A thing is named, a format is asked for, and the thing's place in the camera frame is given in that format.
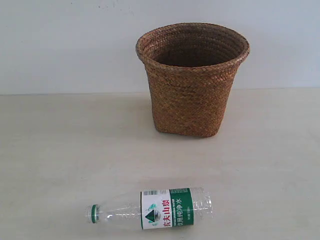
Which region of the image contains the clear plastic water bottle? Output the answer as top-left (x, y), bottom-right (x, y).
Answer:
top-left (85, 187), bottom-right (213, 230)

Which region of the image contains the brown woven straw basket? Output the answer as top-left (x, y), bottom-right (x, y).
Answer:
top-left (135, 22), bottom-right (250, 138)

